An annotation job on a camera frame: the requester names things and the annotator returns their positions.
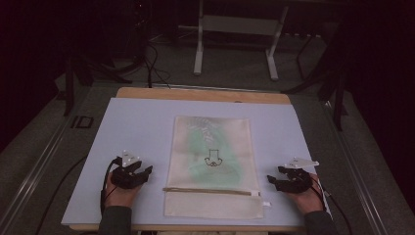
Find light blue table mat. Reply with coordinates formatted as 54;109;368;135
61;97;333;227

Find clear zip plastic bag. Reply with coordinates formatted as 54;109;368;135
161;115;272;220

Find black floor cable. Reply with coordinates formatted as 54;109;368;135
34;155;88;235

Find black stand legs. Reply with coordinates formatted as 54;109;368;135
281;30;349;132
63;53;133;118

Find metal floor rail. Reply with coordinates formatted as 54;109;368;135
0;118;74;235
321;100;391;235

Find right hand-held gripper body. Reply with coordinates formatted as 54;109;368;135
275;157;320;194

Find person's right hand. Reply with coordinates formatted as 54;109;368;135
284;172;324;215

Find white metal stand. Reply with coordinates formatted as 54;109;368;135
177;0;290;82

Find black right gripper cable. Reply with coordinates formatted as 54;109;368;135
309;175;353;235

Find wooden table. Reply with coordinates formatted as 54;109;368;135
69;86;308;233

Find black rectangular floor marker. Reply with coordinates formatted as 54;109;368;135
70;115;95;129

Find tangled black floor cables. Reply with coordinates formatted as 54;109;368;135
130;19;172;90

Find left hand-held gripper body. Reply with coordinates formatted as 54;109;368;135
111;149;145;190

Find person's left hand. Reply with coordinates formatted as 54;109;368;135
104;180;142;209

